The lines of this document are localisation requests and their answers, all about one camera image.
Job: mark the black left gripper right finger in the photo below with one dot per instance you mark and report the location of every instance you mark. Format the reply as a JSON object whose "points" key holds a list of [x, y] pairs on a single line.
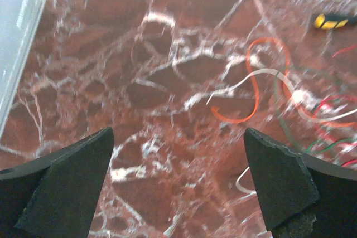
{"points": [[300, 195]]}

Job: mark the yellow black screwdriver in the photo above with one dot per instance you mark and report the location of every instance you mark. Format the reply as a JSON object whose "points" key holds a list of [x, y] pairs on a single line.
{"points": [[333, 21]]}

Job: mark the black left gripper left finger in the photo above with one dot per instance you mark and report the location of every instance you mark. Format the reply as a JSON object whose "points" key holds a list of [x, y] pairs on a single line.
{"points": [[57, 194]]}

